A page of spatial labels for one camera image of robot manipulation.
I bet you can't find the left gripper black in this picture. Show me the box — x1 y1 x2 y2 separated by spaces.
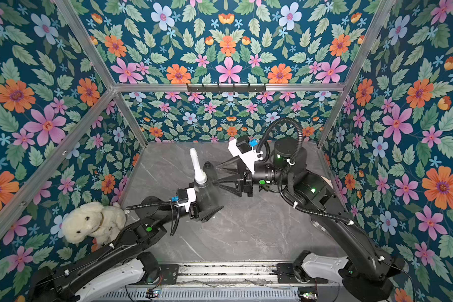
154 184 218 227

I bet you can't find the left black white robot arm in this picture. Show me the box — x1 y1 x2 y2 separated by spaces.
26 186 222 301

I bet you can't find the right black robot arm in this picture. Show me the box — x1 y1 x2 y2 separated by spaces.
216 118 405 301

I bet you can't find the cream plush teddy bear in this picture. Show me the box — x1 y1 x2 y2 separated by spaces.
62 201 127 245

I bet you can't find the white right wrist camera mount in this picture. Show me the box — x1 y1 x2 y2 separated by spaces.
228 138 264 174

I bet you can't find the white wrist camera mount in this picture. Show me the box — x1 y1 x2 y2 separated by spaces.
228 138 264 174
172 187 196 212

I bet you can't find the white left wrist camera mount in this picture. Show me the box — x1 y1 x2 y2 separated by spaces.
172 187 196 212

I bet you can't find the metal base rail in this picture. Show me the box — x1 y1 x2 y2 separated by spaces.
147 261 383 302

